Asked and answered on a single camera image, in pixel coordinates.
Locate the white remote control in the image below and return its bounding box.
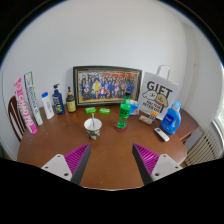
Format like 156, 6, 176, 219
153, 127, 171, 143

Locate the white radiator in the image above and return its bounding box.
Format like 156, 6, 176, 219
184, 129, 224, 167

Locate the blue detergent bottle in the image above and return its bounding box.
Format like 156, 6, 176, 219
160, 101, 183, 136

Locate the white lotion bottle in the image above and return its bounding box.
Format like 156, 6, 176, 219
41, 92, 55, 120

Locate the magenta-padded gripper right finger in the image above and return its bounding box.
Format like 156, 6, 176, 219
131, 143, 184, 186

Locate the small snack packet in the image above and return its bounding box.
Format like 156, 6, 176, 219
138, 114, 154, 126

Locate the flat round red coaster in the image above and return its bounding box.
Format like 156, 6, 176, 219
114, 123, 128, 133

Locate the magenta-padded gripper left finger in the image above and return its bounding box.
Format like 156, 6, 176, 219
40, 143, 92, 185

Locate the small green packet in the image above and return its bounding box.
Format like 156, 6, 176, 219
84, 106, 97, 114
98, 107, 111, 115

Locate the tall pink and white box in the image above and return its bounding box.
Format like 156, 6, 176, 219
13, 77, 38, 135

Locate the framed group photo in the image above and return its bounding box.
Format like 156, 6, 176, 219
72, 65, 143, 108

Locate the dark blue pump bottle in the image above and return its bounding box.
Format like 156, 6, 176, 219
52, 83, 66, 116

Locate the green plastic drink bottle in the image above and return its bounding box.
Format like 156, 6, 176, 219
114, 90, 132, 132

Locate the white paper gift bag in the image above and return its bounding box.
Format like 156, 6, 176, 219
138, 64, 180, 121

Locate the floral patterned paper cup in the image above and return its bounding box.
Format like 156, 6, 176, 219
83, 117, 103, 141

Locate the dark wooden chair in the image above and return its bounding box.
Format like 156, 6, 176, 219
7, 95, 27, 143

